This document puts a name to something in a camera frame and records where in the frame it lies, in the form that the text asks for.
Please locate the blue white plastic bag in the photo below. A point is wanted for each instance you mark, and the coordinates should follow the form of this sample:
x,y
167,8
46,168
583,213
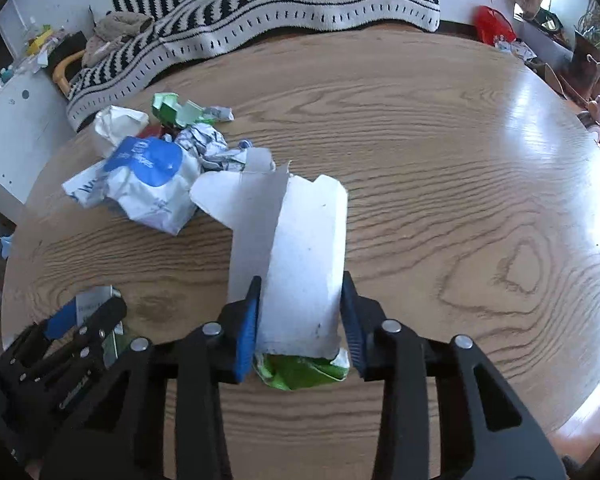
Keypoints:
x,y
145,175

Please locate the red plastic bag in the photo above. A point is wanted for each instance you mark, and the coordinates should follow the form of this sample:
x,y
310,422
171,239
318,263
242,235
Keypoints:
x,y
492,25

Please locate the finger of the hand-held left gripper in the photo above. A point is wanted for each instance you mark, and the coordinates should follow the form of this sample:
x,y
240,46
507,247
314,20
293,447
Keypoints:
x,y
62,319
105,317

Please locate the white cabinet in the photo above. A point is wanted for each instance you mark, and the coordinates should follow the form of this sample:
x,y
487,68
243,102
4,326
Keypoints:
x,y
15,125

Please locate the blue broom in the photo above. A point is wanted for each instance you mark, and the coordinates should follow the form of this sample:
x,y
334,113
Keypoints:
x,y
7,246

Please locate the red wrapper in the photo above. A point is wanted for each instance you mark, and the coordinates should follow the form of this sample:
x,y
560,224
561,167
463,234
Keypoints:
x,y
152,131

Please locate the black box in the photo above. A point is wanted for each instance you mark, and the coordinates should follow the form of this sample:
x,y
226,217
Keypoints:
x,y
67,42

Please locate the black white striped blanket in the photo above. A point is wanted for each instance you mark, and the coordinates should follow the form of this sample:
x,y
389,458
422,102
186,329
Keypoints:
x,y
280,5

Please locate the yellow toy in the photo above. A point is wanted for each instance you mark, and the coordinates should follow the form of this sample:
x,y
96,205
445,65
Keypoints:
x,y
40,40

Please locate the crumpled white paper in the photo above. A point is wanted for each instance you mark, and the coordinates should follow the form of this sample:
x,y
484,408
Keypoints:
x,y
117,127

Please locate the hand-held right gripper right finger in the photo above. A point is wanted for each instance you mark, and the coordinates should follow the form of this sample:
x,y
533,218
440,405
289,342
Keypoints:
x,y
354,330

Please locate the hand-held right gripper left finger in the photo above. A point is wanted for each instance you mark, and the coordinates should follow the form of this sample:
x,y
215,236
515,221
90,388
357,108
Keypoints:
x,y
246,335

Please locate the torn green carton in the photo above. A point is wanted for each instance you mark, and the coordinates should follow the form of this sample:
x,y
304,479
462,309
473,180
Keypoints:
x,y
172,110

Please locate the dark round pot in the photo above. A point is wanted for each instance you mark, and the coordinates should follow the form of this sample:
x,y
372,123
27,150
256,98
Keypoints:
x,y
551,21

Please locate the wooden sofa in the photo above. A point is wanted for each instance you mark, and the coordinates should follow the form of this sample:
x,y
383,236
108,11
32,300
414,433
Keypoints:
x,y
62,67

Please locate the crumpled silver foil wrapper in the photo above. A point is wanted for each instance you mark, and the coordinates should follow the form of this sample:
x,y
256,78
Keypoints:
x,y
205,145

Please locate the crumpled papers on floor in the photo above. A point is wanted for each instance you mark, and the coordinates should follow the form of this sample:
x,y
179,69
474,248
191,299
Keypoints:
x,y
517,51

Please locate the brown garment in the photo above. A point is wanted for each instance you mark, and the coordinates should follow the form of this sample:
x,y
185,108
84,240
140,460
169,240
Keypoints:
x,y
120,27

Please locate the green white carton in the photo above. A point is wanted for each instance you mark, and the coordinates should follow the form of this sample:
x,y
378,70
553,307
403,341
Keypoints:
x,y
305,270

